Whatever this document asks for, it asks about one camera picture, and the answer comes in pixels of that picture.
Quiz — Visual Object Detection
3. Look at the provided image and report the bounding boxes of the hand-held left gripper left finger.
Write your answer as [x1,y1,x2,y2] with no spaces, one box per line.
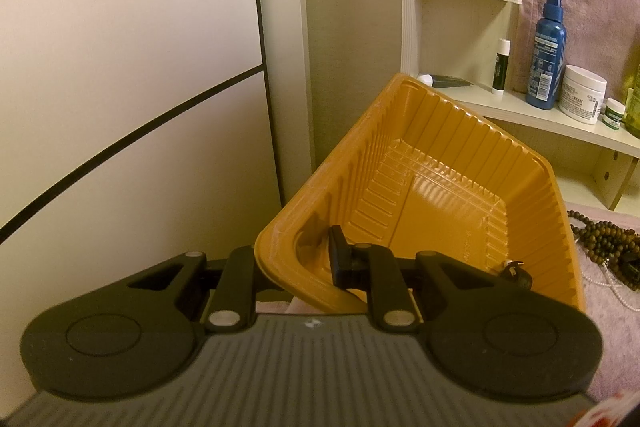
[125,246,262,334]

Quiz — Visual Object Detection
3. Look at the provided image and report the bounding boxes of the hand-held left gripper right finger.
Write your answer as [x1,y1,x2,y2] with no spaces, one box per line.
[327,224,503,334]

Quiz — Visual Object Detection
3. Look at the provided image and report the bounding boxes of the orange plastic tray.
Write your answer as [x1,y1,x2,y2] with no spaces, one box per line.
[254,74,587,315]

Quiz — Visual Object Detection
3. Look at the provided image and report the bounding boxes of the light brown bead necklace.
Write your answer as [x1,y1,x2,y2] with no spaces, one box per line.
[567,209,640,269]

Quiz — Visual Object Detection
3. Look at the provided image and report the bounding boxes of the white pearl necklace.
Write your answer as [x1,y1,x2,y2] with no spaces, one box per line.
[584,257,640,309]

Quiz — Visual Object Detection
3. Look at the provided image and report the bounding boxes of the black tube with white cap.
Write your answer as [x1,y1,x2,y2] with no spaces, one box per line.
[417,73,474,89]

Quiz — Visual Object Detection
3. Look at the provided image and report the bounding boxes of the cream wooden shelf unit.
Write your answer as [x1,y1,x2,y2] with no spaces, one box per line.
[399,0,640,212]

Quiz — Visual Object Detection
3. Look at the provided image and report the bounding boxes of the white lip balm stick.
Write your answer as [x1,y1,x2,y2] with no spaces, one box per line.
[491,38,511,96]

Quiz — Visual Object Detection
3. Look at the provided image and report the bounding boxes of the pink fluffy blanket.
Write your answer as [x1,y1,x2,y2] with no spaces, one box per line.
[564,201,640,408]

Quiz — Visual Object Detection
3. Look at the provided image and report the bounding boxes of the blue spray bottle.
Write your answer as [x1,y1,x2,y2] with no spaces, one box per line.
[524,0,569,110]

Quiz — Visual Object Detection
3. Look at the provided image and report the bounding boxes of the white cream jar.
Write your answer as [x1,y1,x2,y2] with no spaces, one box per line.
[555,64,609,126]

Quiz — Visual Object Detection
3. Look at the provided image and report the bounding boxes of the small green label jar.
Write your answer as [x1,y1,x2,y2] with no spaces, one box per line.
[601,97,627,129]

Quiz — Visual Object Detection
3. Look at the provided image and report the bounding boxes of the red and white printed object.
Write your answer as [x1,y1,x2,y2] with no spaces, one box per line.
[582,386,640,427]

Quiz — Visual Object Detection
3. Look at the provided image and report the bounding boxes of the green oil bottle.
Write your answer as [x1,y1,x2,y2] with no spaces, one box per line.
[622,62,640,134]

